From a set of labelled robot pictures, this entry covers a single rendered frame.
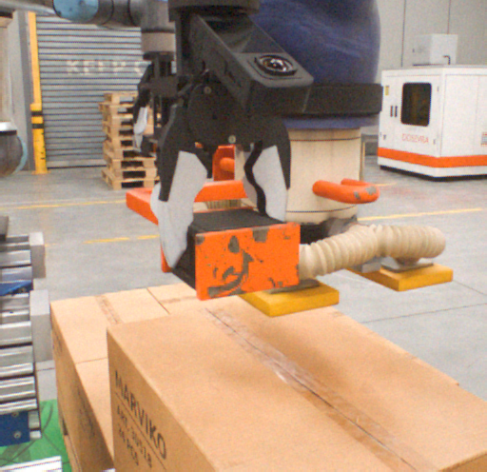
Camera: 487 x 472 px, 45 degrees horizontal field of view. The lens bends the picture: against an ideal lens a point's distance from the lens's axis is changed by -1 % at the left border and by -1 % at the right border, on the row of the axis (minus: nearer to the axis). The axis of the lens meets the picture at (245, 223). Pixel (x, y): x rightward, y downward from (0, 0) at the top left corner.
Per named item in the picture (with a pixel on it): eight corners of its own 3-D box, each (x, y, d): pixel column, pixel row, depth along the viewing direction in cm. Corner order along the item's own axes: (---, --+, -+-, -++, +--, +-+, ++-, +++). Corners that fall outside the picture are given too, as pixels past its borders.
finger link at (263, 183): (271, 226, 56) (240, 136, 52) (306, 240, 51) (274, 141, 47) (243, 242, 55) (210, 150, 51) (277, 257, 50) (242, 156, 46)
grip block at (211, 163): (260, 178, 106) (260, 145, 105) (210, 182, 102) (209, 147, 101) (239, 172, 114) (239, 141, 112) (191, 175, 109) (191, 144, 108)
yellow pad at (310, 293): (340, 305, 72) (342, 265, 71) (269, 320, 67) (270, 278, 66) (222, 243, 101) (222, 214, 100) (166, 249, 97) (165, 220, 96)
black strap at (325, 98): (418, 114, 79) (419, 83, 78) (266, 117, 68) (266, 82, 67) (321, 108, 98) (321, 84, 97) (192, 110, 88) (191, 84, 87)
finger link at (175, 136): (192, 209, 47) (225, 106, 47) (202, 213, 46) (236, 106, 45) (139, 193, 45) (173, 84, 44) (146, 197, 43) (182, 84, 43)
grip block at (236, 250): (299, 285, 47) (301, 224, 46) (199, 302, 43) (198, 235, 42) (249, 259, 54) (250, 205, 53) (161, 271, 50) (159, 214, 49)
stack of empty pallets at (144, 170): (188, 186, 846) (186, 92, 816) (110, 189, 810) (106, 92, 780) (168, 173, 964) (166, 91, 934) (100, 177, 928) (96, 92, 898)
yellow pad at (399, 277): (454, 283, 80) (457, 246, 79) (398, 294, 76) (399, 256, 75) (314, 230, 110) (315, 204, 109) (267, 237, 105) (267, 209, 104)
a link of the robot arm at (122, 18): (77, -11, 127) (120, -14, 123) (107, -4, 137) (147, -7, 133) (79, 27, 129) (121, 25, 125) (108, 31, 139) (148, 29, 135)
